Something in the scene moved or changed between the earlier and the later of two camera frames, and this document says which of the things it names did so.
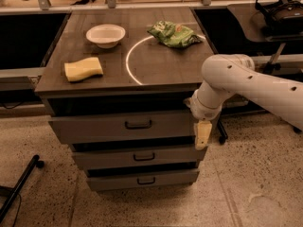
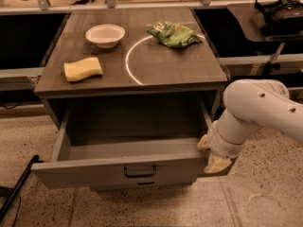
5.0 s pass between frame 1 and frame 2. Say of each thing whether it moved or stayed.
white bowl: stayed
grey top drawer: moved
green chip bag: stayed
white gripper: moved
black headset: stayed
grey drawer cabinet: stayed
